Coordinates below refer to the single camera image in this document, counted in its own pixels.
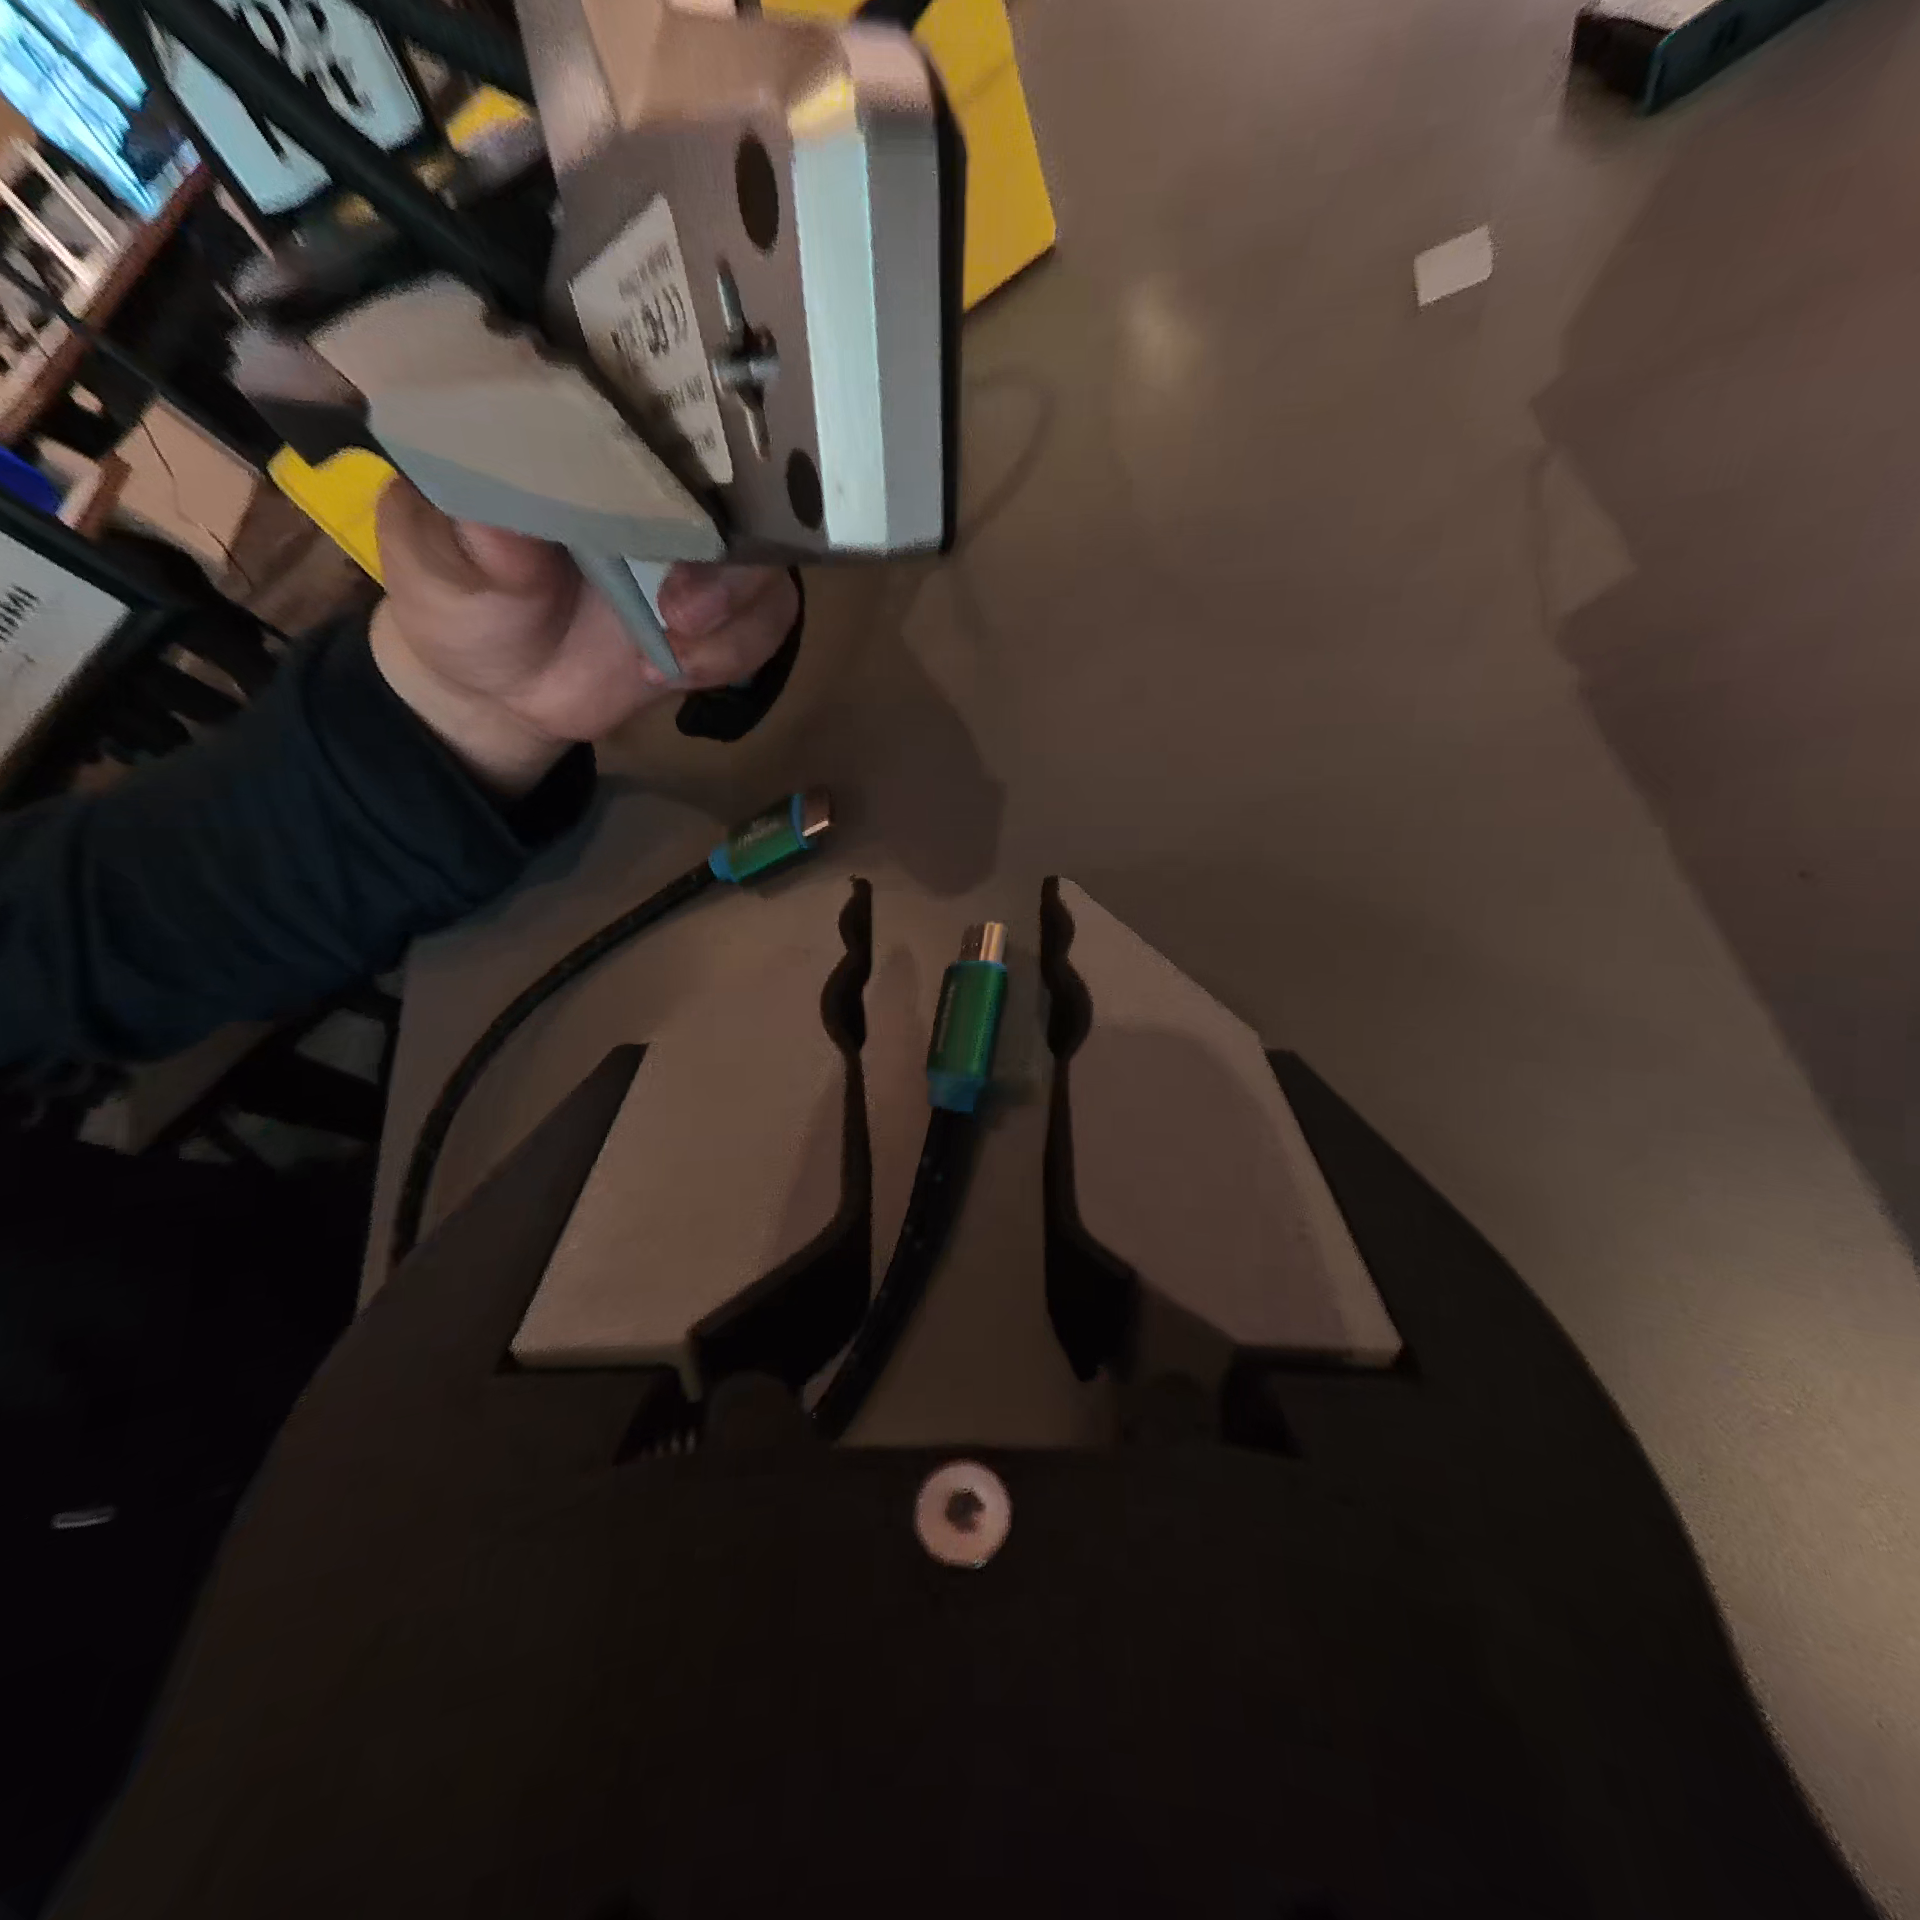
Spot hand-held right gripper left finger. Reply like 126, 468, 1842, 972
508, 875, 878, 1391

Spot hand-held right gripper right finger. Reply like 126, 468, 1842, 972
1039, 875, 1412, 1380

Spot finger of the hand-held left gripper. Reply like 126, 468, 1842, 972
516, 0, 650, 229
233, 282, 726, 568

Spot black hdmi cable green plugs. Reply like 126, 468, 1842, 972
390, 795, 1016, 1432

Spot person's left forearm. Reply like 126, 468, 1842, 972
0, 611, 602, 1103

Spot person's left hand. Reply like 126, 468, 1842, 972
366, 483, 805, 795

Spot yellow plastic bin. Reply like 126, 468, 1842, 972
269, 0, 1056, 586

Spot black framed white sign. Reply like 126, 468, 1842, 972
0, 496, 170, 759

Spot person's dark clothed body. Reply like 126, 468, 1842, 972
0, 1050, 400, 1920

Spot black battery pack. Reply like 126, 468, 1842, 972
1572, 0, 1835, 119

